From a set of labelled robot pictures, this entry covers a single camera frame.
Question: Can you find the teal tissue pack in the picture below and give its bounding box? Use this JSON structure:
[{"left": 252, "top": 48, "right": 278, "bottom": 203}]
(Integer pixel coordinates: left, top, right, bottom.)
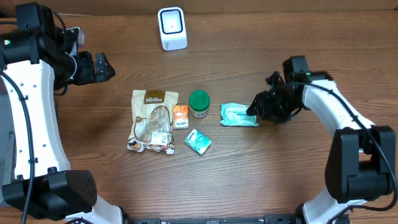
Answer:
[{"left": 220, "top": 103, "right": 259, "bottom": 126}]

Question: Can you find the green lid jar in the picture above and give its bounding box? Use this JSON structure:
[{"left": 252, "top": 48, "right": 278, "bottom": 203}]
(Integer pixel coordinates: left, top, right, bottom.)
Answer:
[{"left": 188, "top": 90, "right": 210, "bottom": 118}]

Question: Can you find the brown clear snack bag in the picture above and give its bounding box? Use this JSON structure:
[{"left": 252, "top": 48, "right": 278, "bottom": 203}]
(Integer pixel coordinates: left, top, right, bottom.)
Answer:
[{"left": 127, "top": 90, "right": 178, "bottom": 155}]

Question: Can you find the small teal gum pack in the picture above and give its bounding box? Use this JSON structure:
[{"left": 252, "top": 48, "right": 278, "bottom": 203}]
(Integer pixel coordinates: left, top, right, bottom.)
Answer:
[{"left": 185, "top": 129, "right": 212, "bottom": 156}]

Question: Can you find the orange white small box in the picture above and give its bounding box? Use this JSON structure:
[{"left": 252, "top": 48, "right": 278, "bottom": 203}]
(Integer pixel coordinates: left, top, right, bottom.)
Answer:
[{"left": 173, "top": 105, "right": 189, "bottom": 129}]

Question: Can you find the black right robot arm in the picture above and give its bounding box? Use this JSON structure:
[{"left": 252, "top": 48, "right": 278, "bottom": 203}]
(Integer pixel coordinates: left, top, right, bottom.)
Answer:
[{"left": 246, "top": 55, "right": 397, "bottom": 223}]

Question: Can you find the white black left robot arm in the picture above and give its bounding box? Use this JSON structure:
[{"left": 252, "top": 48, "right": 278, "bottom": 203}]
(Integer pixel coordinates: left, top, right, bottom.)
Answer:
[{"left": 1, "top": 2, "right": 129, "bottom": 223}]

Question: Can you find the white barcode scanner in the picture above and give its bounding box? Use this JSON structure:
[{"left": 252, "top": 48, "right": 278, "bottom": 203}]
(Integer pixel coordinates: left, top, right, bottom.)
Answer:
[{"left": 157, "top": 7, "right": 188, "bottom": 51}]

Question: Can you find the grey plastic mesh basket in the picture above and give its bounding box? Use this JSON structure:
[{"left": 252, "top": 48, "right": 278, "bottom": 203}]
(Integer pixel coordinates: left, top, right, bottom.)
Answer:
[{"left": 0, "top": 79, "right": 16, "bottom": 187}]

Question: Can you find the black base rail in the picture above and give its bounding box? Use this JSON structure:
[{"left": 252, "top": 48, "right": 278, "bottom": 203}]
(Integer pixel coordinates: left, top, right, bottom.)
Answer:
[{"left": 128, "top": 214, "right": 302, "bottom": 224}]

